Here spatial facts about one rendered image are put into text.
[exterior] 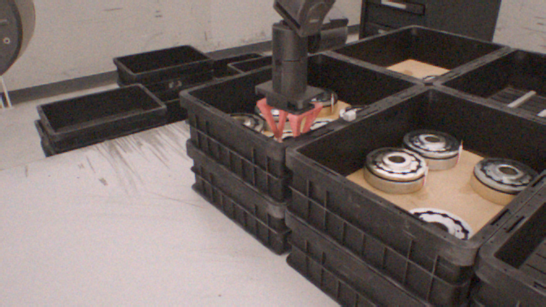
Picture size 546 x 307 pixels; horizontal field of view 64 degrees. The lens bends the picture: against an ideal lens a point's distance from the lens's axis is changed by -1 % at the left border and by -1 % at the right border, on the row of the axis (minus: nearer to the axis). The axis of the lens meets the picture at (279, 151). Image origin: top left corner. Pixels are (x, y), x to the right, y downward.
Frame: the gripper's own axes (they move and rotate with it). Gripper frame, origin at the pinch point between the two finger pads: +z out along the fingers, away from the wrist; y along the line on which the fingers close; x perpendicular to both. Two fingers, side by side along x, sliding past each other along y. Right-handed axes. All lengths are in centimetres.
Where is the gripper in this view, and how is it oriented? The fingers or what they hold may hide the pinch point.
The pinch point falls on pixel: (288, 137)
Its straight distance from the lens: 78.5
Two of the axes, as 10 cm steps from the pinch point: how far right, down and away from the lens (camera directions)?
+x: -6.8, 3.5, -6.4
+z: 0.0, 8.8, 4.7
